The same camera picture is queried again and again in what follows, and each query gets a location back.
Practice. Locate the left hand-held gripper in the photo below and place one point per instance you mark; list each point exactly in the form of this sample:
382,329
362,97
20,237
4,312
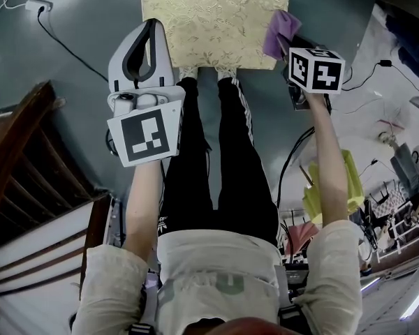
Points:
145,136

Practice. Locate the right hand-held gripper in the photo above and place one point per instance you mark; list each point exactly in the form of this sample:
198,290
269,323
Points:
316,72

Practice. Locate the purple cloth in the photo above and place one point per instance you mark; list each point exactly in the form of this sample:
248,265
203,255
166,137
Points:
279,28

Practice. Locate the gold floral cushioned seat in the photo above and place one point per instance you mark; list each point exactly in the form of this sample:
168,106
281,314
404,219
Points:
213,23

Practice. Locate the person's right forearm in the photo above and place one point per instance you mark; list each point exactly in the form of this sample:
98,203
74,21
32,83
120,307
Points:
330,166

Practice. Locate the person's left forearm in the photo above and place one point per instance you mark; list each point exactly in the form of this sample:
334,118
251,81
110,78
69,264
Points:
143,208

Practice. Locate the person's white left shoe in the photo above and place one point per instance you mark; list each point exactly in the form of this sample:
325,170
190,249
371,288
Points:
188,72

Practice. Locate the person's white shoe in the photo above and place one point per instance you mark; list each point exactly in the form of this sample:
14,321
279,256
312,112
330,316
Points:
227,73
188,72

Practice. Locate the person's white right shoe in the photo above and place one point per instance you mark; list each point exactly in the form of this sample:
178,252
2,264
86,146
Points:
227,73

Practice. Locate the black power adapter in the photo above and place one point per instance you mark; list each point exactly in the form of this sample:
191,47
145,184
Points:
385,63

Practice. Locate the white power strip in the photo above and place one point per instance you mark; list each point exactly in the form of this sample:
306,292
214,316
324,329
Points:
39,5

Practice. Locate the person's black striped trousers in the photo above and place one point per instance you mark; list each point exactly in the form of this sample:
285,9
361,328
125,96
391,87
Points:
237,173

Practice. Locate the yellow-green folded fabric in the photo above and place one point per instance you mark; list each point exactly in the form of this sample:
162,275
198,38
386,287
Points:
352,183

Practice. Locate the dark wooden chair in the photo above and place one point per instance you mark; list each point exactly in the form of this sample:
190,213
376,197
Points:
17,152

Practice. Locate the pink folded fabric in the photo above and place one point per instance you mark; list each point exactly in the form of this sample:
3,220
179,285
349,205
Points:
300,236

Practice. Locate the person's cream shirt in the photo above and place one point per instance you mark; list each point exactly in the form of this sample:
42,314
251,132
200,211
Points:
216,277

